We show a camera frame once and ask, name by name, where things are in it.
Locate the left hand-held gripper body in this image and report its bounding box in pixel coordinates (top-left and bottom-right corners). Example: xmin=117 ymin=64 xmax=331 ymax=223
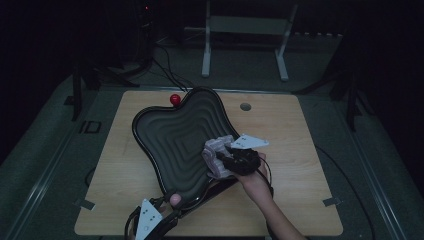
xmin=124 ymin=198 xmax=183 ymax=240

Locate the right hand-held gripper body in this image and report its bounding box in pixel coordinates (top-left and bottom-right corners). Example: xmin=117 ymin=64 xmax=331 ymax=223
xmin=218 ymin=133 xmax=270 ymax=177

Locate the grey striped cloth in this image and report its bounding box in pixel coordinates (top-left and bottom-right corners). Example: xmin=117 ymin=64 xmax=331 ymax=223
xmin=201 ymin=134 xmax=236 ymax=180

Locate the black wavy tray with balls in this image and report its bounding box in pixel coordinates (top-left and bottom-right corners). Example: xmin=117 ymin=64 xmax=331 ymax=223
xmin=131 ymin=85 xmax=242 ymax=219

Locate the person's right hand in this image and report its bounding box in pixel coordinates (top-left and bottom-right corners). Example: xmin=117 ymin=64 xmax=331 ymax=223
xmin=233 ymin=152 xmax=273 ymax=201

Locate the black metal stand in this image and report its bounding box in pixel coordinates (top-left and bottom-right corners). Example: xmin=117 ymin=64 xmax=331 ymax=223
xmin=293 ymin=43 xmax=376 ymax=133
xmin=63 ymin=61 xmax=141 ymax=122

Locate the white power strip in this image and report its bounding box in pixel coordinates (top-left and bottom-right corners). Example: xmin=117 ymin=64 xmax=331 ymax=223
xmin=290 ymin=31 xmax=344 ymax=40

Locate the black pole with red light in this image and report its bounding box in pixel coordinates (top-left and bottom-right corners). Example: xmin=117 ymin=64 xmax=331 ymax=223
xmin=134 ymin=0 xmax=156 ymax=68

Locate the left hand-held gripper cable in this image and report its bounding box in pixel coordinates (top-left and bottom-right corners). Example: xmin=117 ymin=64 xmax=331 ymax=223
xmin=123 ymin=206 xmax=141 ymax=240

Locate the hand-held gripper cable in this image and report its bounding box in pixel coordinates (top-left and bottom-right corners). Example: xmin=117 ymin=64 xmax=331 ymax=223
xmin=123 ymin=206 xmax=141 ymax=240
xmin=258 ymin=156 xmax=275 ymax=198

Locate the right hand-held gripper cable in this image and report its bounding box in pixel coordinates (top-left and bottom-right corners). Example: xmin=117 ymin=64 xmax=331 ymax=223
xmin=258 ymin=156 xmax=275 ymax=198

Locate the thin black cable loop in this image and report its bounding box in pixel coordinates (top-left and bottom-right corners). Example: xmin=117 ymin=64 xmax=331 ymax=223
xmin=84 ymin=166 xmax=98 ymax=188

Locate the long black floor cable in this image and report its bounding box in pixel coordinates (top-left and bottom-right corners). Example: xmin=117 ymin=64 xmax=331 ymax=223
xmin=314 ymin=144 xmax=376 ymax=240

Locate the white metal stand frame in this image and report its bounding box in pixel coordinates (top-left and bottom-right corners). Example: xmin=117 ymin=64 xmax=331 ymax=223
xmin=184 ymin=0 xmax=299 ymax=82

